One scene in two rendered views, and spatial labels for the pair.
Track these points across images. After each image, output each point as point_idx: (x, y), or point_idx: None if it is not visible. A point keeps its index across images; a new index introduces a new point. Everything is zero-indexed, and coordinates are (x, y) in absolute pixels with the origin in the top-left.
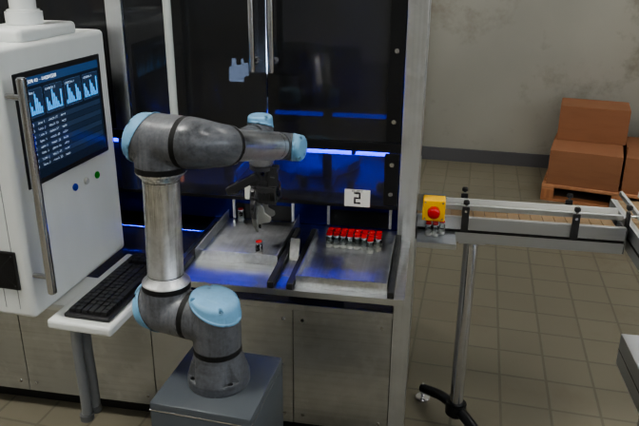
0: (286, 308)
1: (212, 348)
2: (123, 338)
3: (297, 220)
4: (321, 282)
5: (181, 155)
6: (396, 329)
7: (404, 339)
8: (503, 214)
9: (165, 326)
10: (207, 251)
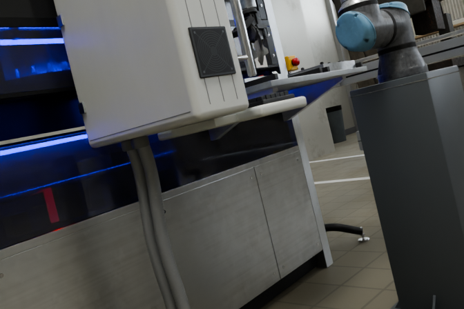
0: (250, 167)
1: (413, 33)
2: (140, 274)
3: None
4: (333, 66)
5: None
6: (303, 156)
7: (308, 163)
8: None
9: (387, 27)
10: (252, 78)
